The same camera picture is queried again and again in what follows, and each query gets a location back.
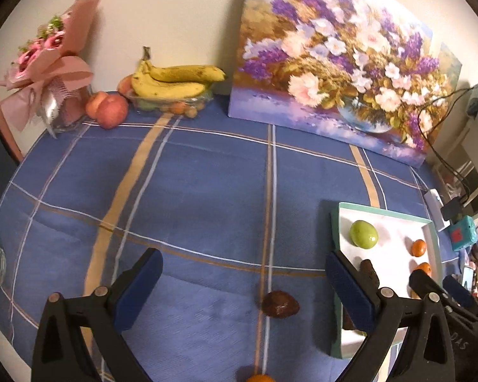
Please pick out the dark brown fruit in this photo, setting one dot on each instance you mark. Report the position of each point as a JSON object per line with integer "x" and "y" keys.
{"x": 369, "y": 269}

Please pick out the small orange kumquat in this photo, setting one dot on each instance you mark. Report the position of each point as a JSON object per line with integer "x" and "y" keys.
{"x": 178, "y": 107}

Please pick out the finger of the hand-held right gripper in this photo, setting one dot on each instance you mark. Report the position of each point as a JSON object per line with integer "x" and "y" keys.
{"x": 426, "y": 284}
{"x": 458, "y": 290}

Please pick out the red peach front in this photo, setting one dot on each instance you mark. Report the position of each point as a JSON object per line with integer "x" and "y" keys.
{"x": 112, "y": 111}

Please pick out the green round fruit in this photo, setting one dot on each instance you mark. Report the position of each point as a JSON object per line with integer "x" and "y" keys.
{"x": 363, "y": 234}

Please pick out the small tan grape cluster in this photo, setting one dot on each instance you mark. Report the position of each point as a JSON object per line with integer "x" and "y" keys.
{"x": 193, "y": 110}

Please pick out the pink wrapped flower bouquet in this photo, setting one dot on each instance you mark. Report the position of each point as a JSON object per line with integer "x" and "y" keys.
{"x": 51, "y": 67}

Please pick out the black power adapter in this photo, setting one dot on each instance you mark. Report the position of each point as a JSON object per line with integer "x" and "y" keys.
{"x": 452, "y": 209}

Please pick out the teal box with red label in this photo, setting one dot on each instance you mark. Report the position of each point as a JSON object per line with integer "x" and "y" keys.
{"x": 462, "y": 232}

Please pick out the white power strip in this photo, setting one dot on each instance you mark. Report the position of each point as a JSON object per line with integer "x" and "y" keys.
{"x": 434, "y": 203}

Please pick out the white tray with teal rim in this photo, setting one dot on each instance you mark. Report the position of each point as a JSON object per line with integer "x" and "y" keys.
{"x": 390, "y": 238}

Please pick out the orange peach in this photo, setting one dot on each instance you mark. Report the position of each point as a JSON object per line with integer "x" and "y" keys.
{"x": 124, "y": 84}
{"x": 95, "y": 103}

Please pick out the flower painting canvas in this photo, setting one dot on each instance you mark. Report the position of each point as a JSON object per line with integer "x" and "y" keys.
{"x": 338, "y": 63}

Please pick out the yellow banana bunch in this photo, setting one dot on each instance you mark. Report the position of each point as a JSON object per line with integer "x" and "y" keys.
{"x": 171, "y": 81}

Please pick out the small brown round fruit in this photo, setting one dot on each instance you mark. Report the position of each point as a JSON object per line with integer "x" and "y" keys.
{"x": 279, "y": 304}

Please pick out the small orange tangerine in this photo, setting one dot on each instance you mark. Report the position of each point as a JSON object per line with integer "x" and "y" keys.
{"x": 424, "y": 268}
{"x": 418, "y": 247}
{"x": 259, "y": 378}

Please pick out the blue plaid tablecloth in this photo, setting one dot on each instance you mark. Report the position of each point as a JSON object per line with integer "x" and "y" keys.
{"x": 191, "y": 199}

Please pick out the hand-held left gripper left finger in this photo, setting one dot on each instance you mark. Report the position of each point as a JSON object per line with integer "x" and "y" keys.
{"x": 141, "y": 286}

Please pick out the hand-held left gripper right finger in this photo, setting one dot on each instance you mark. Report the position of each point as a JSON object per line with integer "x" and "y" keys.
{"x": 350, "y": 290}

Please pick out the clear plastic fruit container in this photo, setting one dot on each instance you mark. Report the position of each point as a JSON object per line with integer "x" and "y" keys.
{"x": 171, "y": 101}

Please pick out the reddish brown chair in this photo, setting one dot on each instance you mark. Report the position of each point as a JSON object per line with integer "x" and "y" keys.
{"x": 2, "y": 123}

